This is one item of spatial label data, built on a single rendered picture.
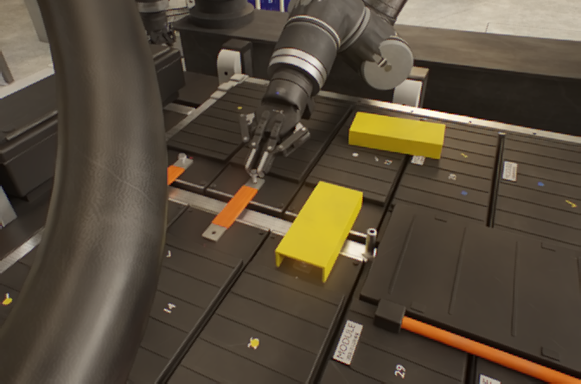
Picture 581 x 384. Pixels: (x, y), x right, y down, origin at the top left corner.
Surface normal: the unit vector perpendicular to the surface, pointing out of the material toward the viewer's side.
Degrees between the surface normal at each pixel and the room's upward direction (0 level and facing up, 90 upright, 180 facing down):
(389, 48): 83
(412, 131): 0
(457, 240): 0
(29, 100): 0
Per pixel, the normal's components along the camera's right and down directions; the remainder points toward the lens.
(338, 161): -0.02, -0.80
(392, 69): 0.10, 0.59
